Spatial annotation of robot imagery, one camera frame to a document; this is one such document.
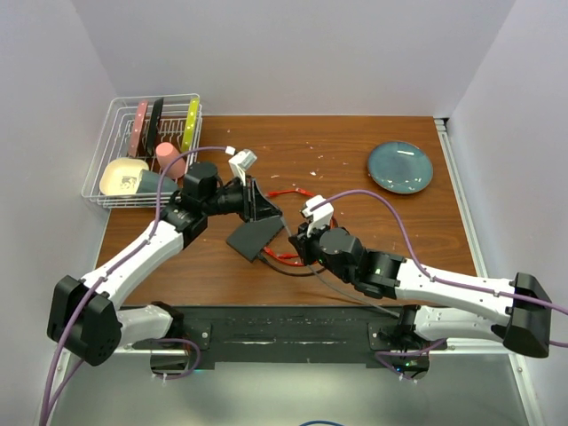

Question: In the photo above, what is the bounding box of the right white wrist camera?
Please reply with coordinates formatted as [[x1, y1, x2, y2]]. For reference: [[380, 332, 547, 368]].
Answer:
[[301, 195, 334, 237]]

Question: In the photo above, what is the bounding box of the red ethernet cable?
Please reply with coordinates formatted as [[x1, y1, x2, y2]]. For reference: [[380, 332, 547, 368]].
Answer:
[[261, 187, 340, 267]]

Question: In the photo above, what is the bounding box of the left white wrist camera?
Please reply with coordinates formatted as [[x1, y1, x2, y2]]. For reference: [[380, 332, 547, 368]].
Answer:
[[228, 149, 257, 186]]

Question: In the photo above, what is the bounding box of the dark teal cup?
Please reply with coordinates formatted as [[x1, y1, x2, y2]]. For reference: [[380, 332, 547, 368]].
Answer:
[[135, 170, 178, 193]]

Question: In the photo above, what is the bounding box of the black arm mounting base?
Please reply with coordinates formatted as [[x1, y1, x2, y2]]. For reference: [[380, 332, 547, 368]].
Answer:
[[113, 304, 449, 371]]

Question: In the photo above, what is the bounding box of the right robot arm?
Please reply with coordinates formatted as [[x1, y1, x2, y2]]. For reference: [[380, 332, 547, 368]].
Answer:
[[288, 223, 552, 359]]

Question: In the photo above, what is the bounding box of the black ethernet cable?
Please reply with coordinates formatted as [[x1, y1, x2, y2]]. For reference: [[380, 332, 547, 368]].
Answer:
[[259, 215, 321, 279]]

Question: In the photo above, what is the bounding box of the grey ethernet cable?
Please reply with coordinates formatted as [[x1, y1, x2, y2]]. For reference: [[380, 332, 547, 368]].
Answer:
[[304, 262, 402, 320]]

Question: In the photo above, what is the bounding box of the teal ceramic plate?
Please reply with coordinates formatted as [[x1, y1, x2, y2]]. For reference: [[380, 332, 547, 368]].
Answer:
[[367, 140, 433, 194]]

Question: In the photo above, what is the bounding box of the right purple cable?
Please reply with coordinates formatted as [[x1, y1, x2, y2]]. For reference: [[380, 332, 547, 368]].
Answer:
[[307, 189, 568, 379]]

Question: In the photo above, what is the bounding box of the black network switch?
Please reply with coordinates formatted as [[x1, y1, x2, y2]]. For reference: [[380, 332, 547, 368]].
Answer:
[[226, 217, 284, 263]]

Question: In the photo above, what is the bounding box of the pink plate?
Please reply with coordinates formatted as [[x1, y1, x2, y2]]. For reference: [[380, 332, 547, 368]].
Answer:
[[127, 99, 148, 157]]

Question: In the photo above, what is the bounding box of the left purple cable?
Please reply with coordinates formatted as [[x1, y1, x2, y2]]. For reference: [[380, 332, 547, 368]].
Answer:
[[37, 145, 235, 426]]

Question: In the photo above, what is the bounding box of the purple cable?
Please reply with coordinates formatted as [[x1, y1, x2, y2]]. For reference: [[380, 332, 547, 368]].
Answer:
[[37, 145, 235, 426], [307, 189, 568, 379]]

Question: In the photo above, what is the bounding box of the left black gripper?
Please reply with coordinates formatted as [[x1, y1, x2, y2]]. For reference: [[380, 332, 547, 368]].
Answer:
[[203, 175, 282, 223]]

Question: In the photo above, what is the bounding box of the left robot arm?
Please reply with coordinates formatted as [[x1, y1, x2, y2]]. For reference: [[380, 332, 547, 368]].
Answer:
[[47, 162, 283, 367]]

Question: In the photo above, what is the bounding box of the pink cup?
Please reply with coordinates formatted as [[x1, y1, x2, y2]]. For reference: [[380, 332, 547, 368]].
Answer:
[[155, 142, 186, 180]]

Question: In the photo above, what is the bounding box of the yellow-green plate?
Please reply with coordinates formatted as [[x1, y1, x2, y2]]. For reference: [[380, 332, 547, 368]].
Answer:
[[180, 98, 200, 152]]

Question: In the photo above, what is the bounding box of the black plate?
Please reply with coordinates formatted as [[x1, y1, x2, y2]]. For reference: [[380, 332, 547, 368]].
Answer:
[[144, 98, 164, 156]]

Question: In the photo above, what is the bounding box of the white wire dish rack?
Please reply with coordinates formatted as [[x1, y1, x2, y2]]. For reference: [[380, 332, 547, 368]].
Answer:
[[81, 93, 202, 209]]

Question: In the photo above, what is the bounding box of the cream square bowl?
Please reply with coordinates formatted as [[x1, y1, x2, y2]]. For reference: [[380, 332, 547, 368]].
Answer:
[[99, 157, 149, 196]]

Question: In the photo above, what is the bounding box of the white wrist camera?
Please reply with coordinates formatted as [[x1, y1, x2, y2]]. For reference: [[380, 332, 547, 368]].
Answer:
[[228, 149, 257, 186], [301, 195, 334, 237]]

